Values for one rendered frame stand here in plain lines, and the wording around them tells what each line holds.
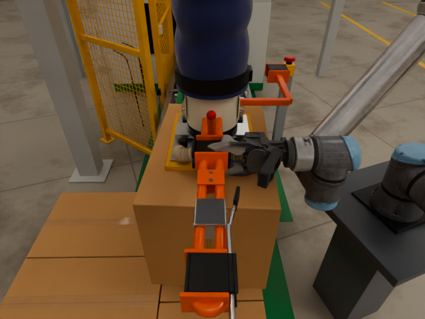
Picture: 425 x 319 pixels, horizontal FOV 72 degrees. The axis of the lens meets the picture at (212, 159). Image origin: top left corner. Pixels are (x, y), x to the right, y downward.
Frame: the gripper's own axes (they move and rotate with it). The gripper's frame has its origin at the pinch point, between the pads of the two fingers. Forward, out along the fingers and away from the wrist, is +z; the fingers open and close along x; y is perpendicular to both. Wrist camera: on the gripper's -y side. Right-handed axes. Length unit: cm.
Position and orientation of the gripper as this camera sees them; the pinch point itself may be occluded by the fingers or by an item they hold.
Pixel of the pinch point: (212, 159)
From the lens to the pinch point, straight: 73.5
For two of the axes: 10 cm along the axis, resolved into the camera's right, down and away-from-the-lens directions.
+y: -0.1, -6.2, 7.9
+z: -10.0, 0.1, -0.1
